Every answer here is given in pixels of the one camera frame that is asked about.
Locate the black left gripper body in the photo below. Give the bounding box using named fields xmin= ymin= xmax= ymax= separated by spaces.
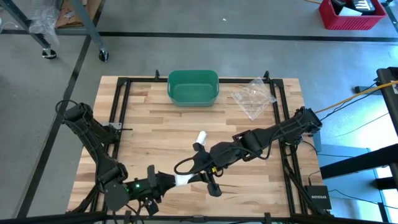
xmin=126 ymin=164 xmax=169 ymax=217

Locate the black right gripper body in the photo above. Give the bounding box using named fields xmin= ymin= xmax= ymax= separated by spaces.
xmin=193 ymin=141 xmax=246 ymax=197

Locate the clear plastic bag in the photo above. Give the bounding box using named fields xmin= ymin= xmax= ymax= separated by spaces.
xmin=230 ymin=77 xmax=277 ymax=121

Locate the green plastic bin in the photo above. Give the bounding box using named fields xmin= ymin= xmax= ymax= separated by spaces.
xmin=167 ymin=69 xmax=220 ymax=108

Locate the black power strip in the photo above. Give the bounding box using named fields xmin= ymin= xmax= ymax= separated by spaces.
xmin=354 ymin=85 xmax=379 ymax=95

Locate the grey-legged wooden workbench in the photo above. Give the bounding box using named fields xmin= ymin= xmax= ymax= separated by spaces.
xmin=0 ymin=0 xmax=109 ymax=62

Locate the black metal stand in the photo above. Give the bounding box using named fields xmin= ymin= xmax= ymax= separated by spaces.
xmin=319 ymin=67 xmax=398 ymax=191

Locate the brown cardboard sheet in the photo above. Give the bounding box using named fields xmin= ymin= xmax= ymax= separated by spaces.
xmin=55 ymin=0 xmax=102 ymax=29

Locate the red plastic crate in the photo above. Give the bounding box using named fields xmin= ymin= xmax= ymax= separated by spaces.
xmin=318 ymin=0 xmax=387 ymax=31

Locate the crumpled clear plastic sheet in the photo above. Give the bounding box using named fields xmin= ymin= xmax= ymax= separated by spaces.
xmin=27 ymin=0 xmax=60 ymax=46

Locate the black device in crate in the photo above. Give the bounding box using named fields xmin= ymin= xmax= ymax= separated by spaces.
xmin=330 ymin=0 xmax=382 ymax=16

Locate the black aluminium frame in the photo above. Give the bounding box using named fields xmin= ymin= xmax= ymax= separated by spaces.
xmin=0 ymin=70 xmax=398 ymax=224

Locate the black Netgear switch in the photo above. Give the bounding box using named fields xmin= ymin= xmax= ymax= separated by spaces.
xmin=303 ymin=185 xmax=332 ymax=211

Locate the black network cable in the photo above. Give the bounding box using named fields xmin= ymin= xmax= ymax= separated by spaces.
xmin=328 ymin=188 xmax=398 ymax=211

